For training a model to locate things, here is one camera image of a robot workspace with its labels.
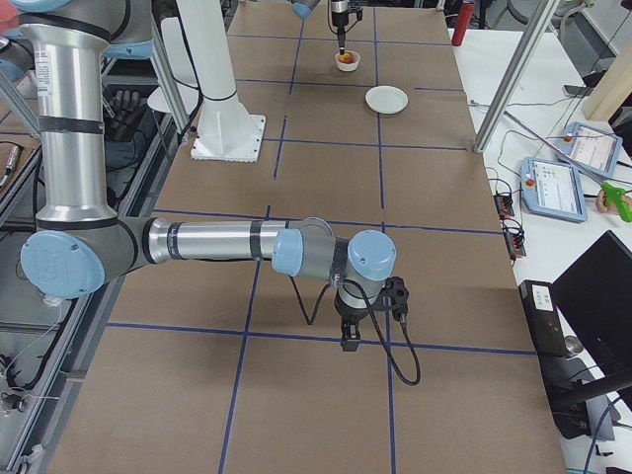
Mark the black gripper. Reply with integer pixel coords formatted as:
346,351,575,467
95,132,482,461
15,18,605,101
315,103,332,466
329,0,350,53
340,309,368,352

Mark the red yellow apple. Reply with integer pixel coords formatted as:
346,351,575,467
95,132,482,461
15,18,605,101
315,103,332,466
337,51,356,64

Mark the white bowl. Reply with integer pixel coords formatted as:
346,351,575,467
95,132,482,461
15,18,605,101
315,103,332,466
335,50,361,72

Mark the white plate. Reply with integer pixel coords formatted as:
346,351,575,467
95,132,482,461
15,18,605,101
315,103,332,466
364,86,409,115

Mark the red cylinder bottle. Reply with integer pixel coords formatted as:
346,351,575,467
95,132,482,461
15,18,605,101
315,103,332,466
451,0,475,47

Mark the black desktop computer box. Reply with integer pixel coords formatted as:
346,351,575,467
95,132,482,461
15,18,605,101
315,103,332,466
518,279,567,357

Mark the black computer monitor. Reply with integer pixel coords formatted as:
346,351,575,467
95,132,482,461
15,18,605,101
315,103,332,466
546,230,631,439

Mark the near blue teach pendant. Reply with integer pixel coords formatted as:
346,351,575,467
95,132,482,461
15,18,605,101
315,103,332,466
519,157,588,223

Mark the blue teach pendant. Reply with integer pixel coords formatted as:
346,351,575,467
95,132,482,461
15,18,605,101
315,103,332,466
519,157,588,223
559,121,623,178

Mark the far blue teach pendant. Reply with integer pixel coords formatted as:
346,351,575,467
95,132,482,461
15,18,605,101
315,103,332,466
559,121,623,178

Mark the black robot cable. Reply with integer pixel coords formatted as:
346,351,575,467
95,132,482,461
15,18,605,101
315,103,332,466
290,276,423,386

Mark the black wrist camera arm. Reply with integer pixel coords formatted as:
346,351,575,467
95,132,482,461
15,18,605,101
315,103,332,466
378,276,409,325

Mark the white camera pole stand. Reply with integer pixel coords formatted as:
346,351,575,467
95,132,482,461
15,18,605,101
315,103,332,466
161,1,266,163

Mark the grey aluminium frame post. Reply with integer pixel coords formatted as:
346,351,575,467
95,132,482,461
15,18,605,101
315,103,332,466
473,0,559,153

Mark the green handled reacher stick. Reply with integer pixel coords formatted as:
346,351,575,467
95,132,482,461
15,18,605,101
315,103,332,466
503,111,632,222

